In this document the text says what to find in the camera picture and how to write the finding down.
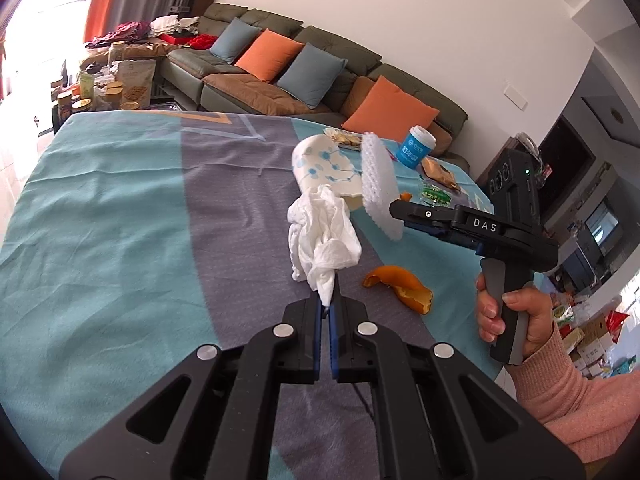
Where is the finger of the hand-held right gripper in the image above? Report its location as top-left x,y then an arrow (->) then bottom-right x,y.
389,199 -> 463,226
410,222 -> 481,252

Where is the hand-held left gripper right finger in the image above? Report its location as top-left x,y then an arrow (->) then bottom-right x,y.
327,277 -> 586,480

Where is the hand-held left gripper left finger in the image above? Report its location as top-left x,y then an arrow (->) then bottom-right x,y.
59,297 -> 331,480

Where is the green candy wrapper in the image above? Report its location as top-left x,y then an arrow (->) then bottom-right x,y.
417,184 -> 453,207

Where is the white foam fruit net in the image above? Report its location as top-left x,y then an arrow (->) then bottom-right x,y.
361,131 -> 403,241

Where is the large orange peel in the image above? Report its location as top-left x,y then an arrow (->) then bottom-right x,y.
362,265 -> 434,315

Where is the white tissue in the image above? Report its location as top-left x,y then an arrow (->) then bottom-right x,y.
286,185 -> 362,307

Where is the white blue-dotted paper cup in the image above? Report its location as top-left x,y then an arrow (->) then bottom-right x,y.
291,135 -> 365,211

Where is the person's right forearm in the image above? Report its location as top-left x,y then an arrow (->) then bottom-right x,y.
505,322 -> 640,461

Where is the person's right hand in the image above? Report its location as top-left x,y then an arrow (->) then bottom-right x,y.
475,272 -> 556,363

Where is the sealed gold snack packet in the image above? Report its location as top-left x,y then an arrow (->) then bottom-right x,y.
420,156 -> 461,192

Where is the blue cup with white lid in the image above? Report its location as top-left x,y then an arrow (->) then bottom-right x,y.
396,126 -> 436,168

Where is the clear cracker packet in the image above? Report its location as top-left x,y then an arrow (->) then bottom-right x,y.
322,127 -> 366,151

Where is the large orange cushion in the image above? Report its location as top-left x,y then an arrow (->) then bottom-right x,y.
341,75 -> 441,136

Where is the large blue cushion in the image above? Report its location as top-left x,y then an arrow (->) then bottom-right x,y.
276,42 -> 349,109

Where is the green sectional sofa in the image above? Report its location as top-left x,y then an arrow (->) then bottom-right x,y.
80,2 -> 471,171

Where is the brown seat cushion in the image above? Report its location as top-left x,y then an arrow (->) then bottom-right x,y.
202,72 -> 333,116

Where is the small orange cushion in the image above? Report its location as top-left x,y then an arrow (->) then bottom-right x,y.
234,29 -> 305,83

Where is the small blue cushion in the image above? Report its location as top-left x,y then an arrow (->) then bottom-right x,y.
209,17 -> 263,64

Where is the brown paper snack bag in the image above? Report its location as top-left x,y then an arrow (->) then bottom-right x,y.
117,60 -> 156,111

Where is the white clothes pile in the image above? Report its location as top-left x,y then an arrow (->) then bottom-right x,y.
150,15 -> 201,36

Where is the glass coffee table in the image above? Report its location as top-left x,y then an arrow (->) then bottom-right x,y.
50,57 -> 181,121

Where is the maroon clothes pile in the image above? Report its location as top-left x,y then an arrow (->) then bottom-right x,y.
90,21 -> 151,48

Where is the white wall plate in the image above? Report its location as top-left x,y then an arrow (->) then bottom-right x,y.
505,85 -> 530,111

